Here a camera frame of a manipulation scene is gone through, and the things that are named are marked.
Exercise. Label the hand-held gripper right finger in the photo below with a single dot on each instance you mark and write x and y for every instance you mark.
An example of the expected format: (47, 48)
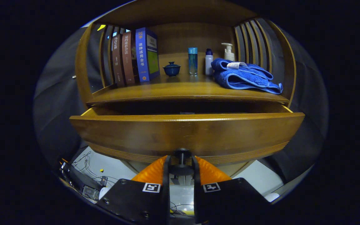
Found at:
(196, 178)

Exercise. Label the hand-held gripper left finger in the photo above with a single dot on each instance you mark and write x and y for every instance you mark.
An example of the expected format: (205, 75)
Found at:
(166, 175)

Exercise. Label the wooden drawer with black knob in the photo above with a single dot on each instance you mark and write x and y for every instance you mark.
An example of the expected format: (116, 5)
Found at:
(186, 131)

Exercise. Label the wooden countertop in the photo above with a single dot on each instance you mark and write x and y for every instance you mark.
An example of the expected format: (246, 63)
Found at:
(183, 89)

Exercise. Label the wooden cabinet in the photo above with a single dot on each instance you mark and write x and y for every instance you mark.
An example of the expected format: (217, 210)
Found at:
(183, 40)

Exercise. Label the blue lidded teacup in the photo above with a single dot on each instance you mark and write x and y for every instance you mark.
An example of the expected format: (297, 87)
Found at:
(171, 70)

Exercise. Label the folded blue towel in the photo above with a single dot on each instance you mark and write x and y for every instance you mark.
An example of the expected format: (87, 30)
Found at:
(242, 79)

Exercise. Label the clear teal bottle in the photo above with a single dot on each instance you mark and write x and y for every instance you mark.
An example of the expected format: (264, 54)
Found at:
(192, 62)

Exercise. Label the white bottle with blue cap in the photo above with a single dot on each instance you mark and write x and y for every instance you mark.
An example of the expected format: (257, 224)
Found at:
(209, 62)

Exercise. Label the thick blue book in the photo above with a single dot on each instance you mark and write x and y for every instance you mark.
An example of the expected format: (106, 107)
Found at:
(142, 56)

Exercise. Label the reddish brown book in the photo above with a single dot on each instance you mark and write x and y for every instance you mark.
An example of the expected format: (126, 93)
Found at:
(127, 59)

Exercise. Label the dark brown book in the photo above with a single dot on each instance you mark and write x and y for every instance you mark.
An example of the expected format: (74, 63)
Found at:
(117, 62)

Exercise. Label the white pump bottle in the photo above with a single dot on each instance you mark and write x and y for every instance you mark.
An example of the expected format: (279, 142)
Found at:
(229, 54)

